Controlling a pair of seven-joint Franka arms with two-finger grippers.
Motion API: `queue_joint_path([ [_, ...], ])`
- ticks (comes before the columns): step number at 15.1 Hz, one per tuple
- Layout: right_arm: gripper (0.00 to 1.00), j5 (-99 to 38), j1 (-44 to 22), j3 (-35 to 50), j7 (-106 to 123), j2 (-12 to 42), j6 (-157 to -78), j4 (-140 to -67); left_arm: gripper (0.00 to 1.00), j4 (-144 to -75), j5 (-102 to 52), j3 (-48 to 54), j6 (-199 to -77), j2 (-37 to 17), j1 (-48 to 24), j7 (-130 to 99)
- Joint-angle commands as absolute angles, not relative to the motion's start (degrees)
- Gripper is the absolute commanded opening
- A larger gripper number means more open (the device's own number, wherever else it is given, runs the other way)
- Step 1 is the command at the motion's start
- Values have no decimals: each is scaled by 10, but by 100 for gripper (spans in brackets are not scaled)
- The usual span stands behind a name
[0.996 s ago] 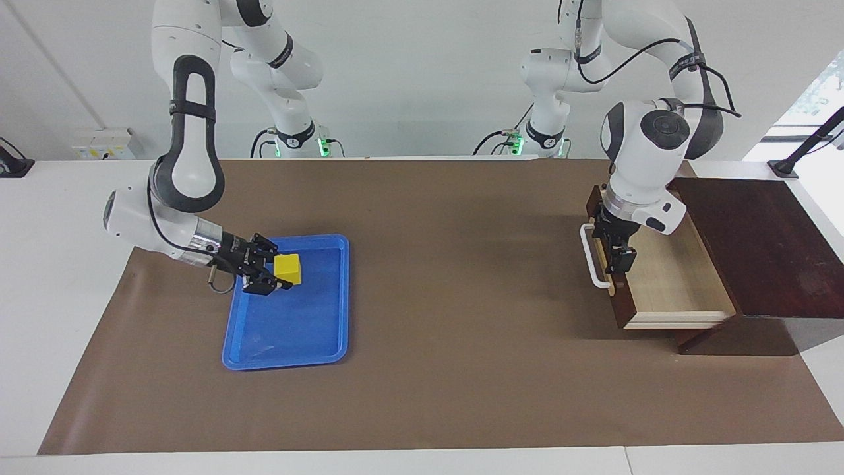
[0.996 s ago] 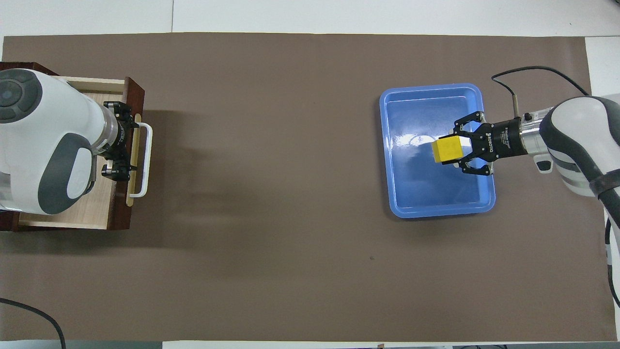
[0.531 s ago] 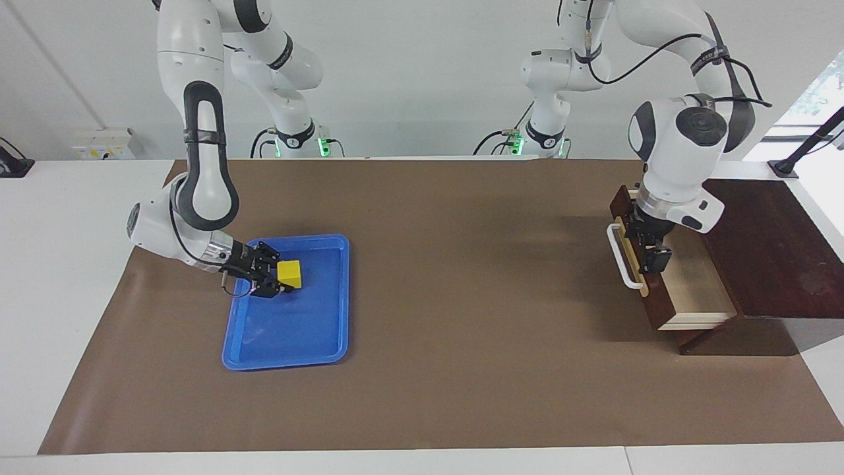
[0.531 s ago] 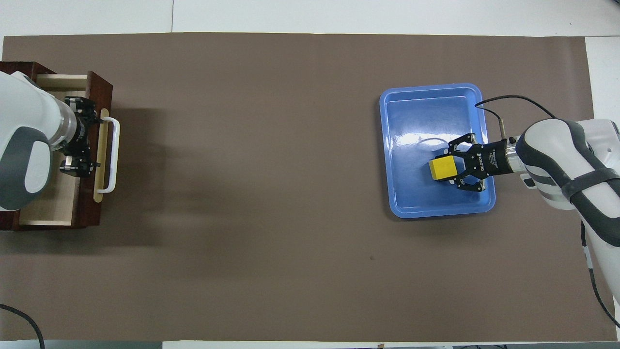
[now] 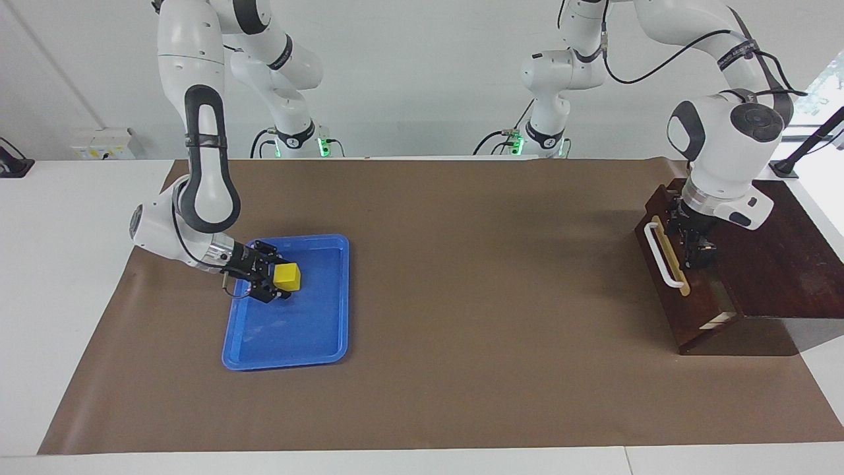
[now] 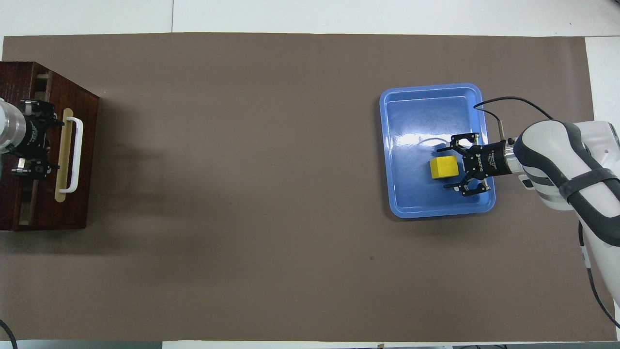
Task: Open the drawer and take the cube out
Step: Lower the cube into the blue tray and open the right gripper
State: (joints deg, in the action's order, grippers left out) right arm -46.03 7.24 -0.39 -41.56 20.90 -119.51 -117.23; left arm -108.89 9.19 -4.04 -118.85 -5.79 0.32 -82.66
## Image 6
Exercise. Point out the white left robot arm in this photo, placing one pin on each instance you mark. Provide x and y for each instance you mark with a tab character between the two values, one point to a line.
9	128

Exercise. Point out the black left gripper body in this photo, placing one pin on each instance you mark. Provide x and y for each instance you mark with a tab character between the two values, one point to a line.
35	138

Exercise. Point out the brown table mat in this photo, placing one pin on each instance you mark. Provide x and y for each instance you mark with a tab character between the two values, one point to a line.
242	194

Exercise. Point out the yellow cube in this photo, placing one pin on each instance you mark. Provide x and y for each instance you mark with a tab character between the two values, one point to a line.
443	167

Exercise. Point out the blue plastic tray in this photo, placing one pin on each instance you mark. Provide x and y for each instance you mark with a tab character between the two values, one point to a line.
416	126

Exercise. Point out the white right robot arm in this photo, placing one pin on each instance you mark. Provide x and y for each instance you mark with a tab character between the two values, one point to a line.
571	160

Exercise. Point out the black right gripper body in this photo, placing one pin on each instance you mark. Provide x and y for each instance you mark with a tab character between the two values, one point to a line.
487	160

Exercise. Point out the dark wooden cabinet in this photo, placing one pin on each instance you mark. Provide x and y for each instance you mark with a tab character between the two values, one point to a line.
9	77

